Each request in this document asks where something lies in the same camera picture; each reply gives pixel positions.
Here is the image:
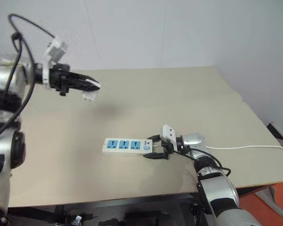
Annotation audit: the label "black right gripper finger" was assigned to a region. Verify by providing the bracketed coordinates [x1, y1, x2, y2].
[145, 134, 162, 143]
[143, 152, 166, 161]

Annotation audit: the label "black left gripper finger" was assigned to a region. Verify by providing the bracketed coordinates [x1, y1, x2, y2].
[69, 81, 102, 93]
[69, 72, 98, 85]

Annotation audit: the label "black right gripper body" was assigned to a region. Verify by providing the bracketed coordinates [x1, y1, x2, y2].
[155, 135, 180, 161]

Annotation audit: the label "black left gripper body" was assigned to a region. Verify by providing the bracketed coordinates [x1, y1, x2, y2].
[48, 63, 72, 97]

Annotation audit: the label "white charger plug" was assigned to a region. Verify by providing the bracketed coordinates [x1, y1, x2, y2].
[81, 79, 101, 106]

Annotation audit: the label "white power strip blue sockets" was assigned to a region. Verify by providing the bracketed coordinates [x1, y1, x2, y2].
[101, 137, 154, 156]

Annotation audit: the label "small metal clamp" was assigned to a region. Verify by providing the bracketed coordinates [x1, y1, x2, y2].
[71, 215, 83, 226]

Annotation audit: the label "black and white box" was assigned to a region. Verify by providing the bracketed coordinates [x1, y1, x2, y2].
[266, 121, 283, 141]

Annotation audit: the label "grey cloth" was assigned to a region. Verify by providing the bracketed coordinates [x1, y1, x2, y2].
[254, 187, 283, 226]

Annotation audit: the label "orange floor object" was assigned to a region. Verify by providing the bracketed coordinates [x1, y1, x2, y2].
[237, 143, 283, 226]

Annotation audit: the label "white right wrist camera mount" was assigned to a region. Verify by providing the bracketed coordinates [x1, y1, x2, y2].
[161, 124, 178, 152]

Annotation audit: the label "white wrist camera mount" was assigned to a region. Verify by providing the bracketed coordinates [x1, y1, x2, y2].
[161, 124, 178, 152]
[42, 35, 69, 89]

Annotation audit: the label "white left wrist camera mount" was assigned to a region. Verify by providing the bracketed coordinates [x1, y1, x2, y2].
[42, 35, 69, 89]

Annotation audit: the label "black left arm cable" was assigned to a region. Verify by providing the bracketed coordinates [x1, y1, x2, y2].
[0, 13, 56, 143]

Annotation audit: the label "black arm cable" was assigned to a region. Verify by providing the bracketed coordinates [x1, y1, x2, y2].
[0, 13, 56, 143]
[172, 146, 232, 178]

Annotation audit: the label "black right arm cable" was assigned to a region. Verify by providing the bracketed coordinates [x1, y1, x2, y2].
[172, 146, 232, 178]

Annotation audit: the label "black table frame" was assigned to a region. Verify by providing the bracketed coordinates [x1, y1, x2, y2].
[7, 191, 205, 226]

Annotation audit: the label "white power strip cable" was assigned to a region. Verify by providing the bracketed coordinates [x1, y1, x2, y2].
[205, 145, 283, 153]

